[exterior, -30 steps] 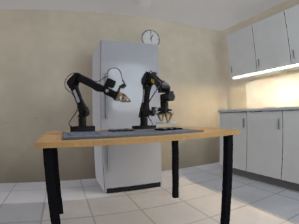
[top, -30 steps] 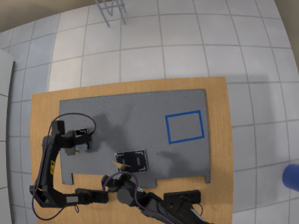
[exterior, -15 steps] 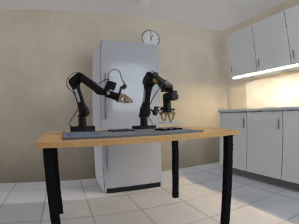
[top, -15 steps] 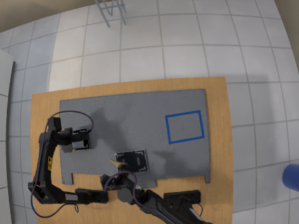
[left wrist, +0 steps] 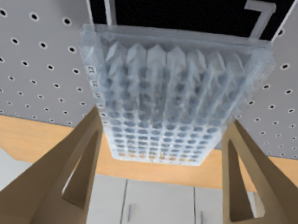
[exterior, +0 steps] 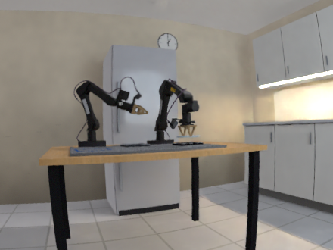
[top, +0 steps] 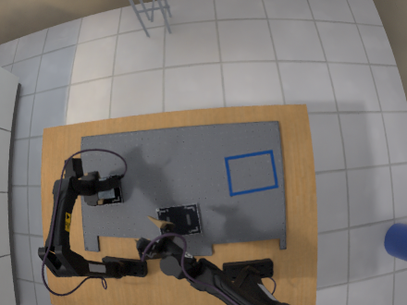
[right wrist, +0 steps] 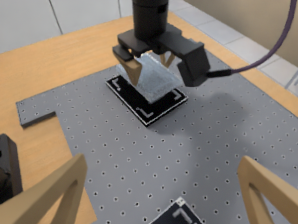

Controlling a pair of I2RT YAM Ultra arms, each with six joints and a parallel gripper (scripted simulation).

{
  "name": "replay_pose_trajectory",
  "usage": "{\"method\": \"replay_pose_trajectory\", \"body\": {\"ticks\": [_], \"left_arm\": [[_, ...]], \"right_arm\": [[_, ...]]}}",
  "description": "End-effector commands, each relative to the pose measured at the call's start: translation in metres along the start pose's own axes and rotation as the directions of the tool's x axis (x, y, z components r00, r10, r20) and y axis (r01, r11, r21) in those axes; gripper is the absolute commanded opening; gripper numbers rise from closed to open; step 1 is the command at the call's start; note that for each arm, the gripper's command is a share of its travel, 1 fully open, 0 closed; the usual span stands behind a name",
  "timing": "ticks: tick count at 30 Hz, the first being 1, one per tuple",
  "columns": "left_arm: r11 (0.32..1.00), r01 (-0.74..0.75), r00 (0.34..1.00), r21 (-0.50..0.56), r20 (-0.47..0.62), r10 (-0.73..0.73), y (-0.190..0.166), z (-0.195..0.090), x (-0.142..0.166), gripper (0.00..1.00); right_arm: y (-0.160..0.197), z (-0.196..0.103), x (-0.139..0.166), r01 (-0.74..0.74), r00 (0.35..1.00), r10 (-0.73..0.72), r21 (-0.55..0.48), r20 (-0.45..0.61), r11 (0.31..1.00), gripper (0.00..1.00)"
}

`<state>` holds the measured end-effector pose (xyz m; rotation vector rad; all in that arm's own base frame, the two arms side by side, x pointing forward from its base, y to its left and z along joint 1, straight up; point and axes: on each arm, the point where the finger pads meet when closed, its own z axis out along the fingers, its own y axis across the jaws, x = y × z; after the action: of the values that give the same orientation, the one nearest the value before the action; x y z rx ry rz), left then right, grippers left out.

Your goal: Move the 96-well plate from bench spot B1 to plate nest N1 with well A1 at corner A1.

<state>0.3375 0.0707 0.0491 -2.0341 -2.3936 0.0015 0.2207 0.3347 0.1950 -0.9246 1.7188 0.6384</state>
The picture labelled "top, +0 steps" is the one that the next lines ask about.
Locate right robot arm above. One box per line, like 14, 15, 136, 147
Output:
160, 250, 290, 305

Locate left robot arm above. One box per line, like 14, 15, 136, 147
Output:
38, 158, 146, 279

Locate blue tape outline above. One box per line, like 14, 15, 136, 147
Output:
224, 150, 278, 196

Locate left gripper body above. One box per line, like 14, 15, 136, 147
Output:
81, 171, 119, 206

